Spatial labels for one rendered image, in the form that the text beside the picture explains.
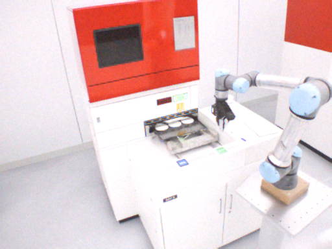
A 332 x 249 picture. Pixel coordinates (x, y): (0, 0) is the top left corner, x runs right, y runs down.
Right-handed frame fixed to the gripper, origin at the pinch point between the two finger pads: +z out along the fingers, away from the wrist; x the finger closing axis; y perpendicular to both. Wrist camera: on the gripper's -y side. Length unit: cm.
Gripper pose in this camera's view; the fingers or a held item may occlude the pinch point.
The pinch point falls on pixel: (222, 130)
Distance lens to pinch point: 156.0
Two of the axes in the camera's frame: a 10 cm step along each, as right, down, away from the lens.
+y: -3.9, -4.1, 8.3
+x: -9.2, 2.4, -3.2
